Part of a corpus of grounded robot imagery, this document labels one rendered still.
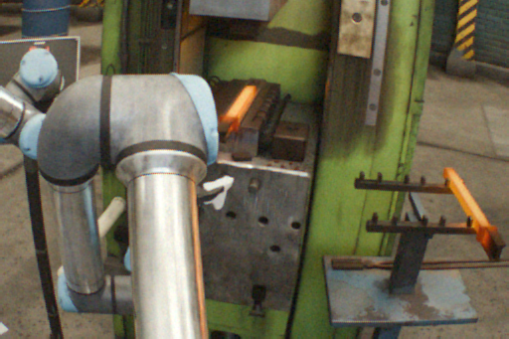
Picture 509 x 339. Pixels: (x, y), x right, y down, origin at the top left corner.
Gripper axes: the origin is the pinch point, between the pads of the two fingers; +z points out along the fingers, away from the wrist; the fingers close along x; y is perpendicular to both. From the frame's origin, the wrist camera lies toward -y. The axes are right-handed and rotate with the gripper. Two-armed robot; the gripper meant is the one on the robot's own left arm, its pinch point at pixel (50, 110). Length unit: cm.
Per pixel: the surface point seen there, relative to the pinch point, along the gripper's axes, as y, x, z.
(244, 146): -9, -50, 8
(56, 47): 19.6, -0.1, 10.3
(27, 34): 169, 70, 437
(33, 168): -11.2, 8.4, 29.1
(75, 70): 12.8, -5.9, 10.3
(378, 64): 11, -85, -4
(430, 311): -55, -89, -19
